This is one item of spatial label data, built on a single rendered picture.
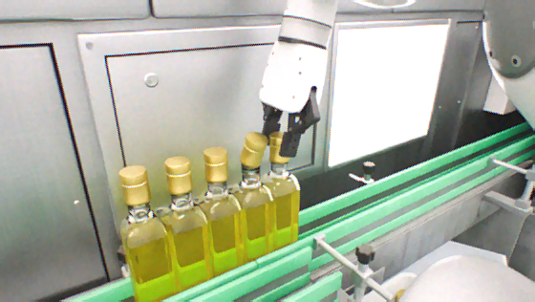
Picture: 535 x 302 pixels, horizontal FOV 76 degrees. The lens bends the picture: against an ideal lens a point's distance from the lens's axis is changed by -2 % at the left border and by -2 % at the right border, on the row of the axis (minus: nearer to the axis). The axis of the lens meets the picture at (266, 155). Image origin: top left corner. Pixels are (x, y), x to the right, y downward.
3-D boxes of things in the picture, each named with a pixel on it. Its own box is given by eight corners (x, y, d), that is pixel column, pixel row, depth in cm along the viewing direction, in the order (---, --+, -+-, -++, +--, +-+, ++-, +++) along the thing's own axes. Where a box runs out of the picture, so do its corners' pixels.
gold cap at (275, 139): (282, 153, 59) (282, 129, 58) (294, 161, 57) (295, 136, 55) (265, 158, 58) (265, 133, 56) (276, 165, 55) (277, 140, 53)
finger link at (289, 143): (287, 114, 52) (277, 155, 54) (300, 118, 49) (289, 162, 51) (303, 115, 54) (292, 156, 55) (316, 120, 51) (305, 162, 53)
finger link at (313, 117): (299, 70, 51) (282, 99, 54) (325, 102, 47) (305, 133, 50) (305, 72, 52) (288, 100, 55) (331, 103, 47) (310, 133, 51)
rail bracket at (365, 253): (320, 267, 67) (325, 212, 62) (391, 328, 54) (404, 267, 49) (309, 272, 66) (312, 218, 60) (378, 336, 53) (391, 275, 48)
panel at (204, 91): (420, 135, 107) (442, 17, 93) (429, 138, 104) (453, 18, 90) (116, 232, 62) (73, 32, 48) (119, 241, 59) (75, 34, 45)
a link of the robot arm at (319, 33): (267, 15, 53) (264, 33, 53) (304, 17, 46) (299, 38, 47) (304, 27, 57) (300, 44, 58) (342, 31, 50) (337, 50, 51)
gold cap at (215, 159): (222, 170, 54) (220, 143, 52) (233, 179, 51) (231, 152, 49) (201, 176, 52) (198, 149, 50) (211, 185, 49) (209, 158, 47)
